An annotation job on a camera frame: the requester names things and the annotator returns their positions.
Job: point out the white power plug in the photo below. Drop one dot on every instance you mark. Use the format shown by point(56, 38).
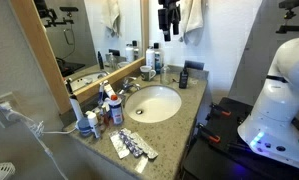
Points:
point(4, 107)

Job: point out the small brown bottle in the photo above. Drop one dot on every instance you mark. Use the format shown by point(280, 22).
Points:
point(105, 116)

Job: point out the white ceramic mug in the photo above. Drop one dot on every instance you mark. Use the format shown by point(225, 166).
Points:
point(146, 73)

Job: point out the electric toothbrush with black head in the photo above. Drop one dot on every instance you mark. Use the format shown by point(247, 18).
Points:
point(77, 108)

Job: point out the flat white blister strip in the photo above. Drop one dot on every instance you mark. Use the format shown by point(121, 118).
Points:
point(141, 165)

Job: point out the slim black bottle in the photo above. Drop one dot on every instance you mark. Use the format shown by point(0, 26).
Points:
point(183, 80)

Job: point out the wall mounted hair dryer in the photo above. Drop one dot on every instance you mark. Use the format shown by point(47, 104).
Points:
point(0, 171)

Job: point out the blue grey charger cup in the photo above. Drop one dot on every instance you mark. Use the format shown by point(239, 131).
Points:
point(83, 128)

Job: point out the white red toothpaste tube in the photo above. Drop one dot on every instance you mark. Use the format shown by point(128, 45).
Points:
point(109, 90)

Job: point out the wooden framed wall mirror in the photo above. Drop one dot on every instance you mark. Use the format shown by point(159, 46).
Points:
point(35, 43)

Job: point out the white hanging towel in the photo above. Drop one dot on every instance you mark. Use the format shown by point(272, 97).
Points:
point(192, 20)

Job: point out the purple blue blister pack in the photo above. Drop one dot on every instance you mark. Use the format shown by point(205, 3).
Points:
point(130, 144)

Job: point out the red capped spray can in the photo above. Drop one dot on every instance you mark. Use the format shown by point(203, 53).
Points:
point(116, 113)

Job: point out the black capped mouthwash bottle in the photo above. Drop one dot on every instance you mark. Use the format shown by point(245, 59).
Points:
point(158, 60)

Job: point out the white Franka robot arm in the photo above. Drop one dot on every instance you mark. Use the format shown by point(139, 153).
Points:
point(279, 110)

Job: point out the tall white bottle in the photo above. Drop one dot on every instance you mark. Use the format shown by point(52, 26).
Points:
point(150, 58)

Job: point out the silver blister pack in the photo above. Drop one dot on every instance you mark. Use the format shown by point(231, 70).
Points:
point(119, 148)
point(147, 150)

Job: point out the black robot cart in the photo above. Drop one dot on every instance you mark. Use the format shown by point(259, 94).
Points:
point(205, 160)

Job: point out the black camera on stand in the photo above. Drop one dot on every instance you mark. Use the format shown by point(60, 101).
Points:
point(290, 4)

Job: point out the small white bottle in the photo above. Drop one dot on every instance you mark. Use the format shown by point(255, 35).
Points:
point(93, 125)

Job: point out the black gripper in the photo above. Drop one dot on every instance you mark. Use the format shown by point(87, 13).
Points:
point(169, 4)

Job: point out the black wall outlet plate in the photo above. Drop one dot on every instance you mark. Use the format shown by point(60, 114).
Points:
point(194, 65)

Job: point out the white oval sink basin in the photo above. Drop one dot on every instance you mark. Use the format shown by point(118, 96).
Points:
point(155, 103)

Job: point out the slim white blue tube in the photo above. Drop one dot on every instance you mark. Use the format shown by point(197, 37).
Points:
point(101, 95)

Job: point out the orange black clamp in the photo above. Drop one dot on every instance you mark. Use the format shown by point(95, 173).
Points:
point(219, 112)
point(209, 135)

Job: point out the chrome faucet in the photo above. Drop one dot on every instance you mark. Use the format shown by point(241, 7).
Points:
point(127, 87)

